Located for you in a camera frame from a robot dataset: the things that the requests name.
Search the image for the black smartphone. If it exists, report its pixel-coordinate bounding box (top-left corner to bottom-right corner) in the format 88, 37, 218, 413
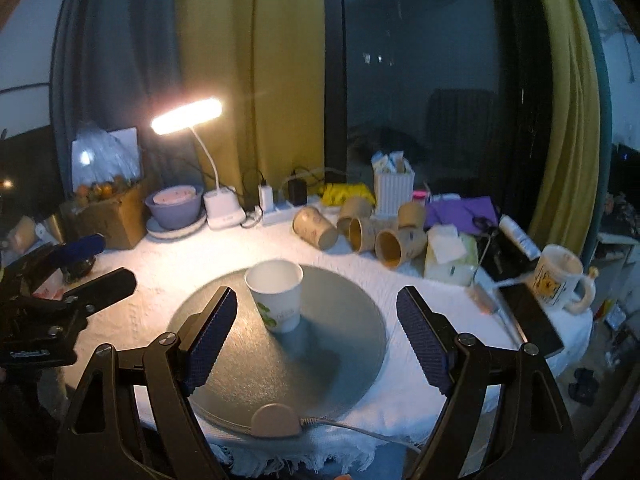
499, 282, 565, 359

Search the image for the white tube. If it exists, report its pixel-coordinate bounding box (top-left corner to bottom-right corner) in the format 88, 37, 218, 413
498, 215, 542, 260

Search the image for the clear plastic bag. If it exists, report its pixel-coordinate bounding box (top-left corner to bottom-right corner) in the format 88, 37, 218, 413
71, 122, 144, 195

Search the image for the brown paper cup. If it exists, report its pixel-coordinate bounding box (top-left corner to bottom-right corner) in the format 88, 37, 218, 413
348, 216, 396, 254
375, 227, 429, 269
397, 201, 427, 231
292, 206, 339, 251
336, 196, 374, 233

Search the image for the grey-blue curtain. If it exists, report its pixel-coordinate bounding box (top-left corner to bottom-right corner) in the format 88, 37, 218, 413
49, 0, 182, 202

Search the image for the pale purple plate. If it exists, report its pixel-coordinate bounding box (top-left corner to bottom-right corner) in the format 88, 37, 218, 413
146, 214, 208, 240

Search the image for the white controller cable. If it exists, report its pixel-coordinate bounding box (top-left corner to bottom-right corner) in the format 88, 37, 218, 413
299, 416, 422, 455

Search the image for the cream printed mug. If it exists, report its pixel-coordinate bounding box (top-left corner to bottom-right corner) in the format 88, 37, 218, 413
532, 244, 600, 315

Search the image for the purple cloth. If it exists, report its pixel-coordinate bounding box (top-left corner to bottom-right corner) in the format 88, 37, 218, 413
425, 196, 500, 234

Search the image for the white power strip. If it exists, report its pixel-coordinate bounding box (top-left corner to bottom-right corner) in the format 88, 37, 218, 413
242, 204, 302, 228

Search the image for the purple bowl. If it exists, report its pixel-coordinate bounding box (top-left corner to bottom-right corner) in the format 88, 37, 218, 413
144, 185, 205, 230

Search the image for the white paper cup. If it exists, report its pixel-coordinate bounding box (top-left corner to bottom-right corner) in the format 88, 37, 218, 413
245, 259, 304, 334

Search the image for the white desk lamp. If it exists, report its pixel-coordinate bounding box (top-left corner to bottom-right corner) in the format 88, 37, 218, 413
150, 97, 247, 231

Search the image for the yellow curtain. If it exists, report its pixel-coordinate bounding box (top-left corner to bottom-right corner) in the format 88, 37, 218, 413
526, 0, 602, 262
175, 0, 327, 197

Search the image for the yellow packet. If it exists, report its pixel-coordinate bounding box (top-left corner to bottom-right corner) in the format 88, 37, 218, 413
320, 182, 376, 209

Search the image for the white ribbed container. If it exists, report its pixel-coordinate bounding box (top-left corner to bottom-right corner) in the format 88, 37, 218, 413
371, 151, 416, 218

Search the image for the cardboard box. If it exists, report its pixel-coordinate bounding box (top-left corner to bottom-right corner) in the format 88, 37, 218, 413
72, 180, 152, 251

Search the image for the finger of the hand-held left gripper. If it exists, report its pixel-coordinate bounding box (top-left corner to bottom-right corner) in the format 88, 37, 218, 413
35, 267, 137, 315
0, 233, 107, 301

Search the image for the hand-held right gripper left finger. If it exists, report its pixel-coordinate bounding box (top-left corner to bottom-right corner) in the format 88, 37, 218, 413
52, 286, 238, 480

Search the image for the round grey turntable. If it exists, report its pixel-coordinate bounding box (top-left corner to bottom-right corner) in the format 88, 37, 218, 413
167, 264, 389, 431

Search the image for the dark slipper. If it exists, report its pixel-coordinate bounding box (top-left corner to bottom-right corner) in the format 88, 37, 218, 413
569, 367, 599, 407

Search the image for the tissue pack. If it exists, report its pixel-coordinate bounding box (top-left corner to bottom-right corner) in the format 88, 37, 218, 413
423, 224, 482, 287

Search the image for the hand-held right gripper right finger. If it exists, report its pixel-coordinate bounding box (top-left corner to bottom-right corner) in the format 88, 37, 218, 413
396, 285, 583, 480

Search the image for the beige mat controller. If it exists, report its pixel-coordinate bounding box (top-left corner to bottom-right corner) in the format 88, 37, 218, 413
251, 403, 302, 438

